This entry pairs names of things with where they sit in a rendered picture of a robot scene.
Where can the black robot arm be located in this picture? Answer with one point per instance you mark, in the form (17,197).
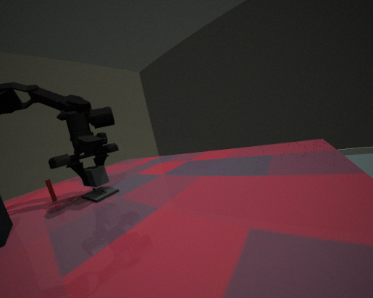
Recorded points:
(75,110)

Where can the dark red cylindrical peg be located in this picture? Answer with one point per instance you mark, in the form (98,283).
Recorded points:
(51,191)

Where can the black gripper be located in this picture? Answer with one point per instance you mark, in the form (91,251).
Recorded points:
(73,161)

